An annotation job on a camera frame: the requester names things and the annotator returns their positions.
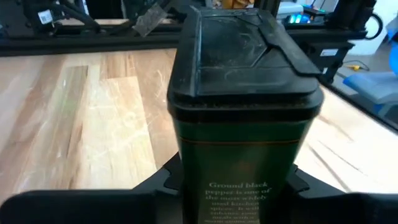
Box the blue chair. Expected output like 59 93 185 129
341 40 398 118

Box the black netgear router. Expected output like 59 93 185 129
284 2 327 26

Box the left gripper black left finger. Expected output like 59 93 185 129
0 152 185 224

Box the green black pepper tin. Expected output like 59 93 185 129
167 5 325 224

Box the clear tape piece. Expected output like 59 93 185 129
132 2 169 37

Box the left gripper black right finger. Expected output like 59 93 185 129
286 164 398 224

